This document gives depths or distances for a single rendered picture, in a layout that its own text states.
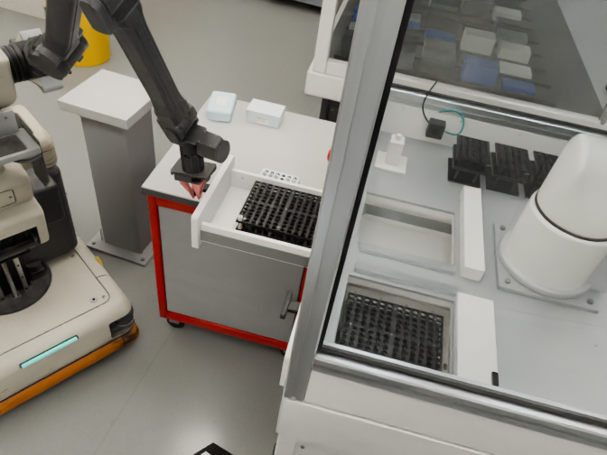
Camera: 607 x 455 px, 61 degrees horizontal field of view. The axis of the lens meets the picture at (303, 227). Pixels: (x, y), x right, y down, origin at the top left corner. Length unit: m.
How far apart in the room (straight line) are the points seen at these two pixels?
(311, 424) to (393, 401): 0.20
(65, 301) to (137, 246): 0.56
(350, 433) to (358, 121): 0.66
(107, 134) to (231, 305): 0.80
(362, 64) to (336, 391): 0.59
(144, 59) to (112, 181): 1.26
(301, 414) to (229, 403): 1.03
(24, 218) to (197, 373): 0.91
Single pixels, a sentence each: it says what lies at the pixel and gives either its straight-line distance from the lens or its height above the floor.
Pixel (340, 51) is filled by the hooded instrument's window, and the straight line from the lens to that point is 2.02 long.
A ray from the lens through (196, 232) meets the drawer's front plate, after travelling 1.33.
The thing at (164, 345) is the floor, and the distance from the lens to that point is 2.18.
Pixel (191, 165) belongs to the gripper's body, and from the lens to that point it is 1.31.
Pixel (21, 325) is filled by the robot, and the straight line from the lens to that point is 1.99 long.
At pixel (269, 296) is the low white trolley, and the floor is 0.38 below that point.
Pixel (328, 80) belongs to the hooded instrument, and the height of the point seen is 0.88.
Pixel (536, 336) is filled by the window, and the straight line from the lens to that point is 0.79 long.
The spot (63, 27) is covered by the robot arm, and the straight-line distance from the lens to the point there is 1.15.
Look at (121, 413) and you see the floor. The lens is 2.06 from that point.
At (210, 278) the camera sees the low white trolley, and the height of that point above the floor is 0.39.
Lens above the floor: 1.81
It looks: 43 degrees down
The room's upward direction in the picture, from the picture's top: 10 degrees clockwise
